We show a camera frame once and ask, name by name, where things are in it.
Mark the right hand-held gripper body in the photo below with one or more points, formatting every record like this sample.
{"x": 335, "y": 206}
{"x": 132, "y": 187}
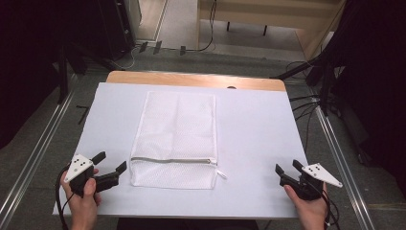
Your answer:
{"x": 314, "y": 182}

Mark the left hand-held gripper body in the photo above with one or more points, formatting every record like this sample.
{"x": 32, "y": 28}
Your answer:
{"x": 78, "y": 166}

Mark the white mesh laundry bag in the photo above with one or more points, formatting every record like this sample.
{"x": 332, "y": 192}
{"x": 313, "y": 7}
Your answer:
{"x": 175, "y": 140}

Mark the person's right hand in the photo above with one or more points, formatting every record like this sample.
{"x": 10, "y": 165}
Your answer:
{"x": 311, "y": 209}

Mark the person's left hand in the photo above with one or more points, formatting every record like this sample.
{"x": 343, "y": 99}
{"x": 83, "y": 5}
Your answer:
{"x": 83, "y": 206}

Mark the white table mat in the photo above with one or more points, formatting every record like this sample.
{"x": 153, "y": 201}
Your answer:
{"x": 255, "y": 134}

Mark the black metal stand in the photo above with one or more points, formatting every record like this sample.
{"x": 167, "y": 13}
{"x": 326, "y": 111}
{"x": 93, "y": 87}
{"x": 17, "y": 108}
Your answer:
{"x": 65, "y": 73}
{"x": 325, "y": 83}

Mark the person's dark clothing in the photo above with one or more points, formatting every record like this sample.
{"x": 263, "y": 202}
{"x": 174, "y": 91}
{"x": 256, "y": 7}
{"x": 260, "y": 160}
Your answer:
{"x": 188, "y": 224}

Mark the black curtain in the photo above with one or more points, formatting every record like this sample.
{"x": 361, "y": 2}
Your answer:
{"x": 28, "y": 64}
{"x": 376, "y": 80}

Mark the wooden table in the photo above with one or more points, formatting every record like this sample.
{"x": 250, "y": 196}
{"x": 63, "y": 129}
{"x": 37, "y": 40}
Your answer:
{"x": 191, "y": 80}

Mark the dark equipment cabinet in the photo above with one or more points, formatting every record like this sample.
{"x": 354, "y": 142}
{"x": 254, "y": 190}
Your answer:
{"x": 116, "y": 25}

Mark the light wooden bench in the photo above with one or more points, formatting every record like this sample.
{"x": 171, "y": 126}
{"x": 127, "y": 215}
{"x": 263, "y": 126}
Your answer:
{"x": 271, "y": 12}

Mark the metal floor rail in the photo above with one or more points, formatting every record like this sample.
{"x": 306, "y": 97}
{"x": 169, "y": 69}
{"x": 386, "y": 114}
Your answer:
{"x": 35, "y": 153}
{"x": 343, "y": 166}

